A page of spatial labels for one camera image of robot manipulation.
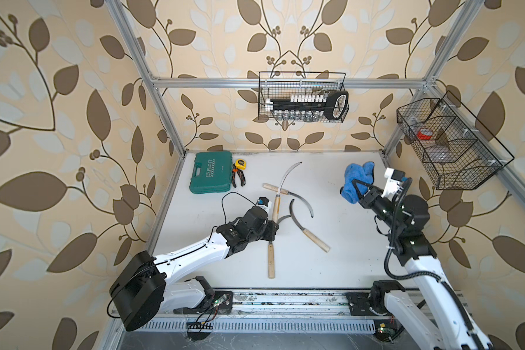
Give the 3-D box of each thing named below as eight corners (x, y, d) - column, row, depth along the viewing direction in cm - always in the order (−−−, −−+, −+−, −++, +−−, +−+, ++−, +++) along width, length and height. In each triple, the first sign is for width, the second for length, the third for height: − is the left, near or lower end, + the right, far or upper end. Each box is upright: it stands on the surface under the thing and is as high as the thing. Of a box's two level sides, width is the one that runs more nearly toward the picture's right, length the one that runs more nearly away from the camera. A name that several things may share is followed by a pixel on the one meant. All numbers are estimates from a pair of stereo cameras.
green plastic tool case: (188, 193, 105) (185, 188, 101) (199, 156, 121) (197, 150, 118) (230, 193, 105) (229, 188, 101) (236, 156, 121) (235, 150, 118)
